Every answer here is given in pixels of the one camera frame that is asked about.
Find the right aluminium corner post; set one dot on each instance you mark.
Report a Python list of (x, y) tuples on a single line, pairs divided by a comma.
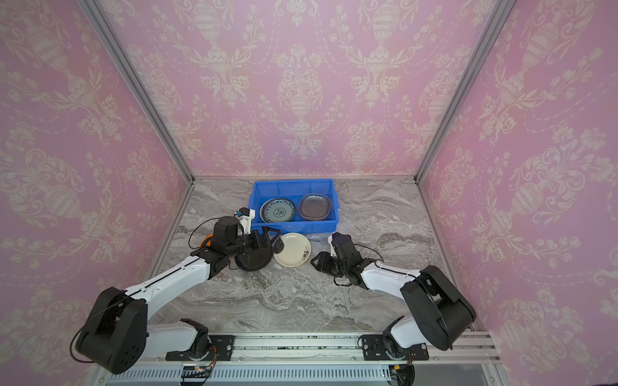
[(496, 22)]

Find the aluminium mounting rail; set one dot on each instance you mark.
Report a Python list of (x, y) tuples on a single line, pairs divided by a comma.
[(323, 358)]

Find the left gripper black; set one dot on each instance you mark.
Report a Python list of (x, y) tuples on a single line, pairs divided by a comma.
[(268, 242)]

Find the left aluminium corner post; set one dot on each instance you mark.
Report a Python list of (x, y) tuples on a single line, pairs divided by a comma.
[(94, 13)]

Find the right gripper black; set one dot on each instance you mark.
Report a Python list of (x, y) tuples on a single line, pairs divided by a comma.
[(323, 262)]

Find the brownish glass plate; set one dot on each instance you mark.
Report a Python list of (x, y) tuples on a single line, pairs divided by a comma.
[(315, 207)]

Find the orange plate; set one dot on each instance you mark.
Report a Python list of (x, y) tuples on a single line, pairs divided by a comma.
[(206, 242)]

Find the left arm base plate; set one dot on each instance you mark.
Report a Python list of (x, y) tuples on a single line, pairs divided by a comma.
[(214, 347)]

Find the blue patterned porcelain plate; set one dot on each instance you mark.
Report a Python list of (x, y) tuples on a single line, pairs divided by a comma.
[(278, 210)]

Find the black round plate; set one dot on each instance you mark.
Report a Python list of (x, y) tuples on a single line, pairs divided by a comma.
[(254, 261)]

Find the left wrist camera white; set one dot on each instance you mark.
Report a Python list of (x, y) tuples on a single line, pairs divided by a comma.
[(245, 217)]

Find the aluminium corner post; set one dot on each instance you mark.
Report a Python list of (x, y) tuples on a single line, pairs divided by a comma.
[(496, 22), (94, 13)]

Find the blue plastic bin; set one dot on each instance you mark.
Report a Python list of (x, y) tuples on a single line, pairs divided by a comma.
[(290, 193)]

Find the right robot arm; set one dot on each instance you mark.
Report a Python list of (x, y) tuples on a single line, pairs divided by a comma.
[(439, 313)]

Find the small circuit board with wires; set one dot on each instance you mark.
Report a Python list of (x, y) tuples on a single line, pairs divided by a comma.
[(195, 374)]

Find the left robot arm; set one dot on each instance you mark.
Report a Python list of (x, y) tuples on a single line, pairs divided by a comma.
[(116, 334)]

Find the cream plate with flowers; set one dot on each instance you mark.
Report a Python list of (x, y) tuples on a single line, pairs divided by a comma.
[(292, 250)]

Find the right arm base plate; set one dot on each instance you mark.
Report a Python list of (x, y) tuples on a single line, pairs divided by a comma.
[(380, 348)]

